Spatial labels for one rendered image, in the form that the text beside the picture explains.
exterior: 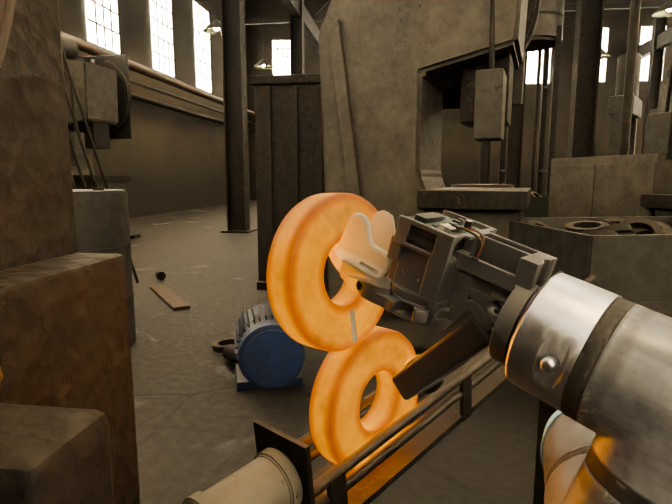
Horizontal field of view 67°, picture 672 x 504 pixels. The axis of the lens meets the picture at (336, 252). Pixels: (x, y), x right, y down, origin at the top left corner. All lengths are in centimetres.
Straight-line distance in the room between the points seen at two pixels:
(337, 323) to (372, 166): 229
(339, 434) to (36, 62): 47
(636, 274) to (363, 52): 166
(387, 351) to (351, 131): 227
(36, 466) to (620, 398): 34
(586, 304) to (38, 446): 35
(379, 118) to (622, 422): 249
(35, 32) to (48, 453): 40
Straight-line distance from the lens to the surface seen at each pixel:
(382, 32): 283
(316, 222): 46
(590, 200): 430
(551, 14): 899
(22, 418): 40
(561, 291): 38
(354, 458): 54
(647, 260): 222
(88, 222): 284
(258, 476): 49
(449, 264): 40
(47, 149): 59
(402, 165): 271
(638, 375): 35
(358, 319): 52
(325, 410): 53
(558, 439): 52
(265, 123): 433
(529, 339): 37
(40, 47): 61
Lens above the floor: 95
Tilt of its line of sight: 8 degrees down
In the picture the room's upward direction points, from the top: straight up
